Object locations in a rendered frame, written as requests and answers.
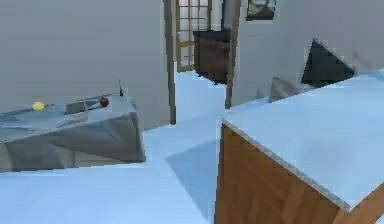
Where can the framed wall picture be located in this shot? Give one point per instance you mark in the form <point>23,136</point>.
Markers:
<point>261,9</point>

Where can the yellow lemon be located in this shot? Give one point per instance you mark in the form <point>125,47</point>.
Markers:
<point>38,106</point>

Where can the grey kitchen counter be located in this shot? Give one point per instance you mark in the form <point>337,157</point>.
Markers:
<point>83,140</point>

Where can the wooden counter with white top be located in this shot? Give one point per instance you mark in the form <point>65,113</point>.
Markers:
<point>300,160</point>

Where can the red apple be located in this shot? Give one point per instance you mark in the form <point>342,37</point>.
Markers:
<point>104,101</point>

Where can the dark brown cabinet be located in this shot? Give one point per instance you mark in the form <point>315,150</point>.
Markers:
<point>213,55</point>

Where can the grey sink faucet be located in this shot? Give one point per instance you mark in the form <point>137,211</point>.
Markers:
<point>87,101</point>

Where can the wooden framed glass door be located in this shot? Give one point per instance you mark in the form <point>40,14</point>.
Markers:
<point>190,33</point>

